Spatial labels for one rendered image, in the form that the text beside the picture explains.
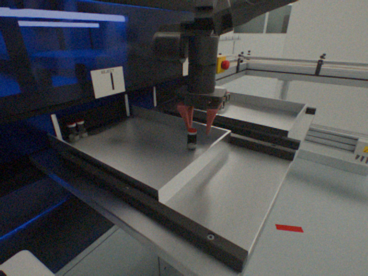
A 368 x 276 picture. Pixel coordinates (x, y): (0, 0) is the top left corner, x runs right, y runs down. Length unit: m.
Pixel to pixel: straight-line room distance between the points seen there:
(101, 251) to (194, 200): 0.45
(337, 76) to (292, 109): 0.78
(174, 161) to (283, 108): 0.49
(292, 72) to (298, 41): 0.64
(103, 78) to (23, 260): 0.36
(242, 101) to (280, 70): 0.77
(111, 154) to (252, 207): 0.31
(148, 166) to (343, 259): 1.36
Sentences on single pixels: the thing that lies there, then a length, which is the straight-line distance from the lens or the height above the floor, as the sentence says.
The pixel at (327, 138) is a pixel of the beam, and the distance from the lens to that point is 1.69.
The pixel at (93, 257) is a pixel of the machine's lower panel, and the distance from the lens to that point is 0.74.
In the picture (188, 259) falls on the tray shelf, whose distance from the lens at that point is 0.30.
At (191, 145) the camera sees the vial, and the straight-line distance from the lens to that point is 0.49.
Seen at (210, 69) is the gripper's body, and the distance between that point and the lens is 0.43.
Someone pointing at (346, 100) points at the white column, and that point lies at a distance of 2.22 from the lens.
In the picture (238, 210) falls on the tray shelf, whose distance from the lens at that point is 0.36.
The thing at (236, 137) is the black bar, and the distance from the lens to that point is 0.52.
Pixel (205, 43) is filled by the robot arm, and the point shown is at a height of 1.11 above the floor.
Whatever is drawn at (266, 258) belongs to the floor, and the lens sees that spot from 1.44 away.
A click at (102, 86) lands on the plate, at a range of 0.53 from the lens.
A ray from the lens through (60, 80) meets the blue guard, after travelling 0.49.
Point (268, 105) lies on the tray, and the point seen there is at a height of 0.89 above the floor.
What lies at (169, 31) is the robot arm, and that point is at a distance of 0.47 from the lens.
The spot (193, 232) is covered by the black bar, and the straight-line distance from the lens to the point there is 0.29.
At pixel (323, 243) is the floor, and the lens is 1.64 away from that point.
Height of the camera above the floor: 1.13
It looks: 26 degrees down
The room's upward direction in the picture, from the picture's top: straight up
